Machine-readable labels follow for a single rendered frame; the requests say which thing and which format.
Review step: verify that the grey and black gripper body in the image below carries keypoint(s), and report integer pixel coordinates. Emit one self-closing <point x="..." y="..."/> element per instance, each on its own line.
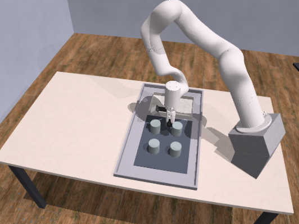
<point x="170" y="114"/>

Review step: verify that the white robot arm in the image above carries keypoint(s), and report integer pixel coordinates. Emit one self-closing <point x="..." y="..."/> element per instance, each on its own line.
<point x="231" y="64"/>

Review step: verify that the clear glass jar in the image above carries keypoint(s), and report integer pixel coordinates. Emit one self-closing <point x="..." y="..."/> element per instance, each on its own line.
<point x="155" y="126"/>
<point x="175" y="149"/>
<point x="154" y="146"/>
<point x="176" y="129"/>

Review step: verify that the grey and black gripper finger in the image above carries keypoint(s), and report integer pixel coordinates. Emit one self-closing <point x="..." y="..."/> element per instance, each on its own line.
<point x="169" y="124"/>

